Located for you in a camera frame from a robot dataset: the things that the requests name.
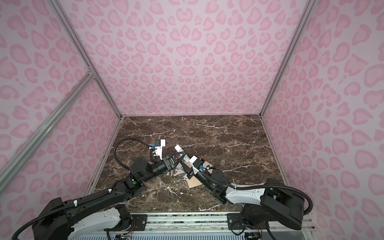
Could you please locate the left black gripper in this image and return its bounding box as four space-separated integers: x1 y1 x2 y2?
143 152 186 185

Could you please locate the white glue stick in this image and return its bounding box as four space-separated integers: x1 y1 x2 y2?
175 145 191 164

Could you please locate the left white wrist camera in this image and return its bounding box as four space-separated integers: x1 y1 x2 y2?
149 139 166 162

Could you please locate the left rear aluminium post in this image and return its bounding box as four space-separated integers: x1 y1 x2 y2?
47 0 123 120

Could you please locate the aluminium post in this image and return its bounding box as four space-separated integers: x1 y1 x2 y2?
259 0 319 119
47 0 123 120

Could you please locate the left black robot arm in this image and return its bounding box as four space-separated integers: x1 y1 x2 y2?
32 152 186 240

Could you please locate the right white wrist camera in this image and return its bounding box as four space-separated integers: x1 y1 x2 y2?
190 156 206 175

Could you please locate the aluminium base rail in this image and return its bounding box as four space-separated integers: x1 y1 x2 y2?
71 209 319 240

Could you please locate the pink envelope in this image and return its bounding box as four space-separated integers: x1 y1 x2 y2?
186 161 213 189

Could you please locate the right rear aluminium post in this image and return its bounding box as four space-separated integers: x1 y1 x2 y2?
259 0 319 119

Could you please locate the aluminium frame diagonal bar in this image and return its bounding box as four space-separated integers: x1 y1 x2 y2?
1 71 94 193

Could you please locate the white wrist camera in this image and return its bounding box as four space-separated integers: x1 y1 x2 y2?
149 139 166 162
190 156 206 175

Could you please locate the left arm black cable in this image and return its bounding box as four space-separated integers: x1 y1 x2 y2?
11 137 163 240

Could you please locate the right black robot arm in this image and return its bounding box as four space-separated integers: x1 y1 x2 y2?
182 163 311 230

